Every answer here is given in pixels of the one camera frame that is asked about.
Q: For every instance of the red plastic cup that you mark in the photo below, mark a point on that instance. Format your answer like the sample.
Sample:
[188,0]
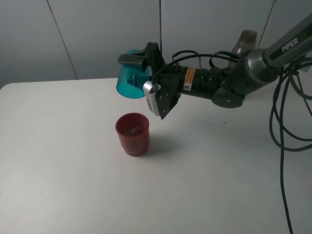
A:
[133,133]

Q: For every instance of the smoky transparent plastic bottle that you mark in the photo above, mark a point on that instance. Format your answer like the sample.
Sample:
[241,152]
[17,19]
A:
[245,43]

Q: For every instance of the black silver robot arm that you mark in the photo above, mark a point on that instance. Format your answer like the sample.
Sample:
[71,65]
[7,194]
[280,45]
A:
[225,87]

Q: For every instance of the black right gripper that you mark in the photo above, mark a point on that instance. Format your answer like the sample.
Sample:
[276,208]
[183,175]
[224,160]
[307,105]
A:
[175,80]

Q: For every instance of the teal transparent plastic cup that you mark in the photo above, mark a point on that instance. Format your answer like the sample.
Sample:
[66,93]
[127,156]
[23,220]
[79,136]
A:
[131,80]

